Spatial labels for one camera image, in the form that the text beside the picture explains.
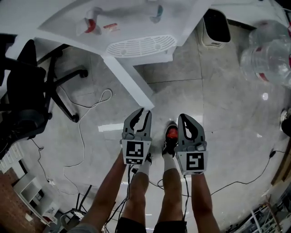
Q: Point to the person's right forearm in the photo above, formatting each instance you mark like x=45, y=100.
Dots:
x=201, y=200

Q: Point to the person's leg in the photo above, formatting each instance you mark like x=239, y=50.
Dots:
x=171, y=195
x=136, y=195

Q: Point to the white trash bin black liner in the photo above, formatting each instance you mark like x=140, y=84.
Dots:
x=216, y=27

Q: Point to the person's left red black shoe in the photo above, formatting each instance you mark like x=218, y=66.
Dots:
x=149, y=159

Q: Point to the clear bag of empty bottles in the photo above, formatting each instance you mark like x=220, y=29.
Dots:
x=266, y=59

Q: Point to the person's right leg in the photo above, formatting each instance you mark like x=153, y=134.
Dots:
x=171, y=195

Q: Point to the person's red black shoe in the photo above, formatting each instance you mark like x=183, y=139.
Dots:
x=149, y=159
x=170, y=136

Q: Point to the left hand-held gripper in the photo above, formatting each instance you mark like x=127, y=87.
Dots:
x=135, y=150

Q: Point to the white slotted drip tray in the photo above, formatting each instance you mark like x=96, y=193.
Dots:
x=141, y=46

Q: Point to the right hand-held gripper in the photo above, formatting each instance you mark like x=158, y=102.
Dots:
x=195, y=162

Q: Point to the person's white sock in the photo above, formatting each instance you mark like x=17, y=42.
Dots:
x=169, y=162
x=144, y=168

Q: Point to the white open shelf unit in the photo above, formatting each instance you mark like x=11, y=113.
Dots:
x=27, y=186

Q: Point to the black mesh office chair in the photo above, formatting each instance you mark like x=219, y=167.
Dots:
x=25, y=91

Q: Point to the person's right red black shoe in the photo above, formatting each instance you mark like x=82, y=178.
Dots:
x=170, y=136

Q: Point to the person's right white sock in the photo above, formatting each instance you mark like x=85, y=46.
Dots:
x=169, y=162

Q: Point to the person's left white sock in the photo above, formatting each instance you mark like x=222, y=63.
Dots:
x=144, y=168

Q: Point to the person's left leg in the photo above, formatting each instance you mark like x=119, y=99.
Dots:
x=136, y=195

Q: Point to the person's left forearm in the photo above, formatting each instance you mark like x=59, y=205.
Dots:
x=104, y=195

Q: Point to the person's grey shirt sleeve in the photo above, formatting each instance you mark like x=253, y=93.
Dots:
x=84, y=228

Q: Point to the brown wooden step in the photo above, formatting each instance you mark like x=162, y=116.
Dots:
x=284, y=168

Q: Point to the person's black shorts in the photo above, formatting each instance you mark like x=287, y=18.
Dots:
x=129, y=226

